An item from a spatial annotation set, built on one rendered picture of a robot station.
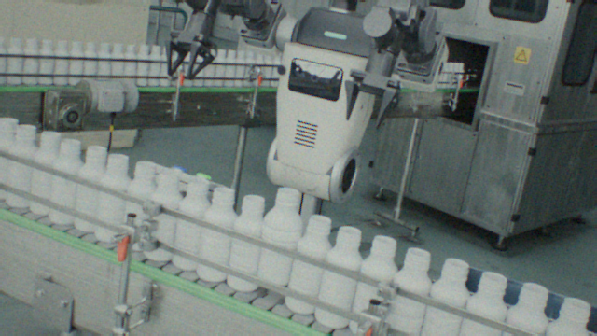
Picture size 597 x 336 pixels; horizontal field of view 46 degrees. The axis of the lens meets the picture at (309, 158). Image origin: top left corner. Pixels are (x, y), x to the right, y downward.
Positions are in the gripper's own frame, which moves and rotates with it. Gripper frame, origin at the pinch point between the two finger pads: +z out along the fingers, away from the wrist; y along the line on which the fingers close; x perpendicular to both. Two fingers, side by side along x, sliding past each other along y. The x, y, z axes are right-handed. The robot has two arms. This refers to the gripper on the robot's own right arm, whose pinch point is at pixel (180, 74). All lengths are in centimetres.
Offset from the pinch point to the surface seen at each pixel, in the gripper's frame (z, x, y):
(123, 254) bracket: 40, -24, 27
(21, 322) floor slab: 92, 91, -123
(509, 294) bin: 22, 55, 71
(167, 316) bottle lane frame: 48, -12, 31
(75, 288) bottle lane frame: 50, -15, 10
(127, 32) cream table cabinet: -90, 240, -308
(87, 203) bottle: 34.1, -19.1, 8.6
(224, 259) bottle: 35, -13, 39
